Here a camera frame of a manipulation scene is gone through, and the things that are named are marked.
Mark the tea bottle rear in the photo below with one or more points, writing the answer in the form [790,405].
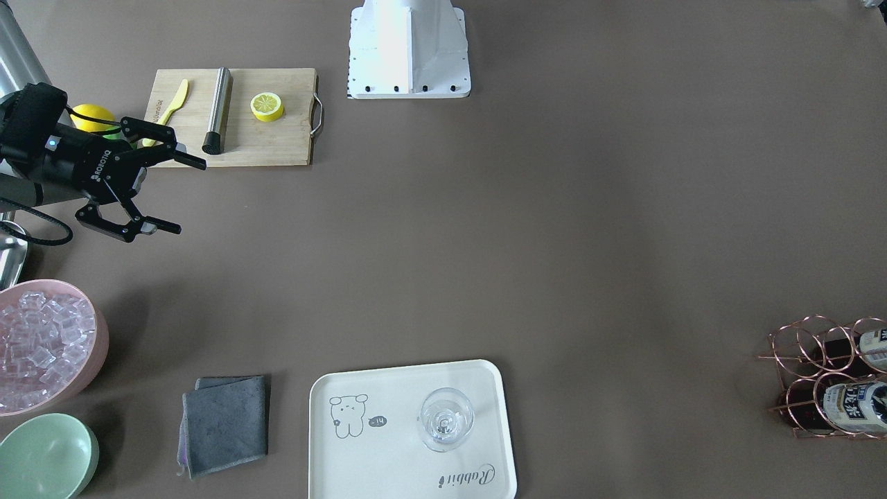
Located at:
[857,356]

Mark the clear wine glass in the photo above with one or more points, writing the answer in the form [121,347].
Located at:
[445,420]

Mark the cream serving tray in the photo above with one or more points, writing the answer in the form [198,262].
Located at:
[363,436]

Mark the steel ice scoop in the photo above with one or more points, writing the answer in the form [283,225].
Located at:
[14,252]

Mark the yellow plastic knife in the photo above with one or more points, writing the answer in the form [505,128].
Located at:
[173,100]

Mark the green lime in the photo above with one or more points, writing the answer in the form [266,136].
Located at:
[119,137]

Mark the grey folded cloth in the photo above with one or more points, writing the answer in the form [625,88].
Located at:
[224,424]

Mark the pink bowl of ice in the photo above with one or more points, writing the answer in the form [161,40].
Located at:
[54,342]

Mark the tea bottle front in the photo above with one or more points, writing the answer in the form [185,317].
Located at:
[850,408]

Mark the bamboo cutting board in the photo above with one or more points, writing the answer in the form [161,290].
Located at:
[248,141]

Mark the copper wire bottle basket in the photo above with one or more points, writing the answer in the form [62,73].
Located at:
[793,348]

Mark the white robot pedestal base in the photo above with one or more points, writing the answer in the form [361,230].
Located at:
[408,50]

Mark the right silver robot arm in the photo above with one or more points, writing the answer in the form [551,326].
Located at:
[32,110]

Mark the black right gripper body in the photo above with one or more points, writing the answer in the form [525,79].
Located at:
[75,161]

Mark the green empty bowl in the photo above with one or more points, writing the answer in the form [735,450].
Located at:
[49,456]

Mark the tea bottle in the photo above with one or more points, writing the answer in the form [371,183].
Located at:
[850,408]
[857,356]

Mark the yellow lemon half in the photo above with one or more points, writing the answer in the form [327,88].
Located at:
[267,107]

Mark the steel cylinder muddler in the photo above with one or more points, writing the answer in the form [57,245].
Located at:
[214,138]

